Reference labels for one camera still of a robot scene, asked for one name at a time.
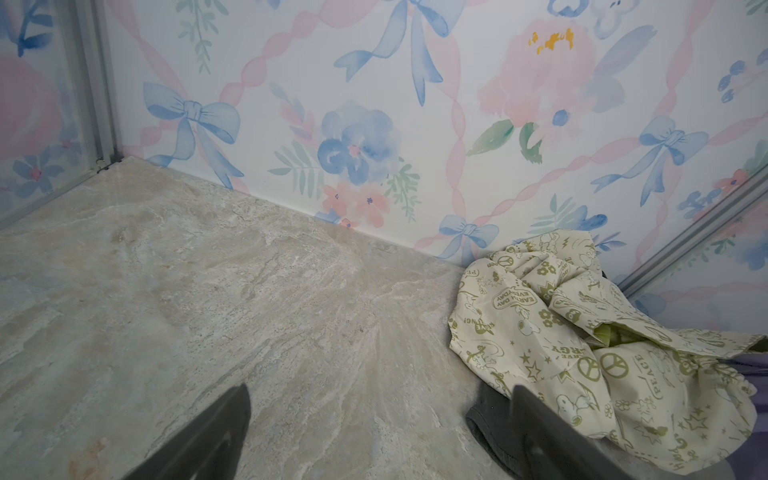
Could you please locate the lime green cloth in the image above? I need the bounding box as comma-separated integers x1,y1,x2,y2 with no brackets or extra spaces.
589,324,645,350

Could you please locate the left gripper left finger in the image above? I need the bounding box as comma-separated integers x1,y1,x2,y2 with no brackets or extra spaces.
126,384,251,479

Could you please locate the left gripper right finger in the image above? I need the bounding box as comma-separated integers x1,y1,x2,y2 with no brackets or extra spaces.
510,385,629,479

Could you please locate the right corner aluminium post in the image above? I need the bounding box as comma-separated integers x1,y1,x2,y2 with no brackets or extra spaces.
619,167,767,297

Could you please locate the dark grey cloth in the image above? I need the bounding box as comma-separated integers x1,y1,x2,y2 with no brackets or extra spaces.
465,382,527,479

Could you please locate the cream green printed cloth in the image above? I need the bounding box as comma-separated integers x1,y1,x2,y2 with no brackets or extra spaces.
448,230,767,474

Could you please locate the left corner aluminium post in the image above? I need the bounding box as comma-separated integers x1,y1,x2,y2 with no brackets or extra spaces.
69,0,124,172

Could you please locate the corner aluminium post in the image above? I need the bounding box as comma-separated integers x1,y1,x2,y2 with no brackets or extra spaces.
619,167,767,297
69,0,124,172

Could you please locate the purple cloth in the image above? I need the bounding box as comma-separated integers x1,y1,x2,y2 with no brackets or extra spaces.
722,350,768,480

